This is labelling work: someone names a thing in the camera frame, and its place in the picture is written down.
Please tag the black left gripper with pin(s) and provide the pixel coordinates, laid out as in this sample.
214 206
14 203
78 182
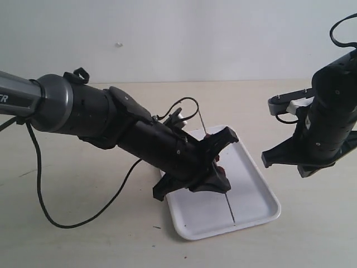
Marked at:
190 166

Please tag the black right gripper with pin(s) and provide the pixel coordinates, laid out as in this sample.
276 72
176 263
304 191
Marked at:
308 157

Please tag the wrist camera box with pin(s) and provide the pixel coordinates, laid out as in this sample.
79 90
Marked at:
279 103
175 120

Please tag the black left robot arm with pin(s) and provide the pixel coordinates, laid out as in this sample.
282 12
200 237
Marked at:
108 118

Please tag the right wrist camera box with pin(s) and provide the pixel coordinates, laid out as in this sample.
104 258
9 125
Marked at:
279 103

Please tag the thin metal skewer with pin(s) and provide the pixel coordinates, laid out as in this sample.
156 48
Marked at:
214 163

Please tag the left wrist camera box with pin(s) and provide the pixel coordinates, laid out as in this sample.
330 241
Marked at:
175 120

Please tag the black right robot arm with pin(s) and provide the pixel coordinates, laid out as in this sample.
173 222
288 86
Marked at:
326 116

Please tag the white plastic tray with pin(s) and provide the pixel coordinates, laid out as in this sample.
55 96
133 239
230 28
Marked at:
249 203

